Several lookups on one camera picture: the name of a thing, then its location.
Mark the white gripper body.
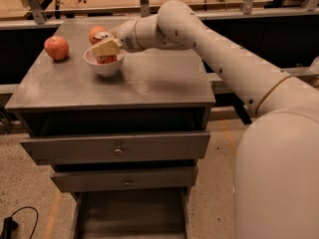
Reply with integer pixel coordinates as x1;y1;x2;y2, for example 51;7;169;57
110;20;139;53

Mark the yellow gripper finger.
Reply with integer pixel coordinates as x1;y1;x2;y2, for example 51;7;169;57
92;38;122;57

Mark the red coke can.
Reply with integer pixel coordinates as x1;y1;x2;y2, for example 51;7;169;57
94;32;117;64

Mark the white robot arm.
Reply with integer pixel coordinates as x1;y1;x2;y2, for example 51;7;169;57
93;0;319;239

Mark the grey drawer cabinet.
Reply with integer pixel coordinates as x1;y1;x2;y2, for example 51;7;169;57
4;18;216;239

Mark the grey middle drawer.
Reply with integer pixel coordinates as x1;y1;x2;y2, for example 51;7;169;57
51;166;198;192

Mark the grey open bottom drawer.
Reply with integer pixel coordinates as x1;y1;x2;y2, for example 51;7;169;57
71;188;190;239

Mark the orange fruit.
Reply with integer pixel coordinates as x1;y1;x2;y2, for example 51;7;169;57
89;26;107;44

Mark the white ceramic bowl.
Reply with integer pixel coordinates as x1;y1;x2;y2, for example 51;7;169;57
84;48;125;77

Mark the red apple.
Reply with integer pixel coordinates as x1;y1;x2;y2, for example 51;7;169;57
44;36;69;61

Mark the grey metal railing beam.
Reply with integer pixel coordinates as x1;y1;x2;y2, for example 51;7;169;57
207;67;319;95

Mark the black floor cable plug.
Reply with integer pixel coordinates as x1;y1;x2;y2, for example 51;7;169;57
0;206;39;239

